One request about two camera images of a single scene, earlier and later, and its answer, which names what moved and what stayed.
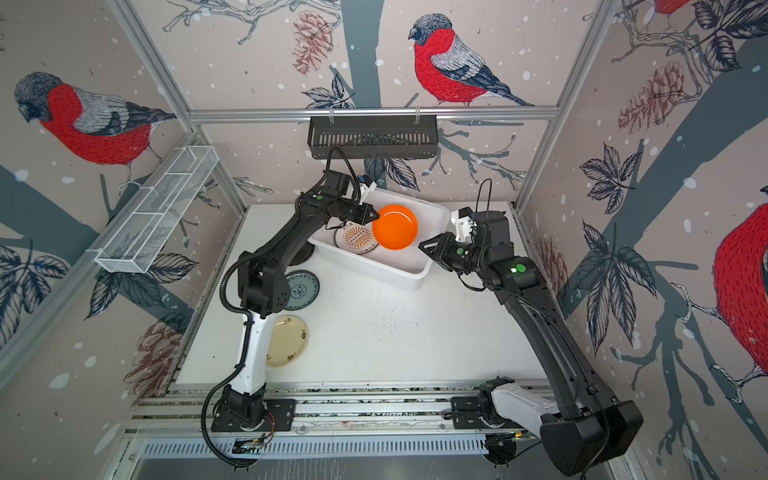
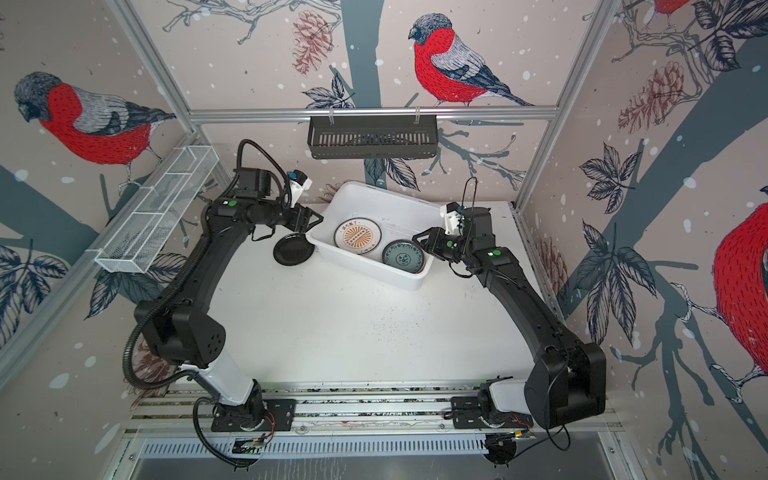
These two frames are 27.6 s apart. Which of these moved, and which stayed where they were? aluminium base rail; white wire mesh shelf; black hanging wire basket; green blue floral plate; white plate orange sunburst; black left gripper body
Moved: green blue floral plate; black left gripper body
Stayed: aluminium base rail; white wire mesh shelf; black hanging wire basket; white plate orange sunburst
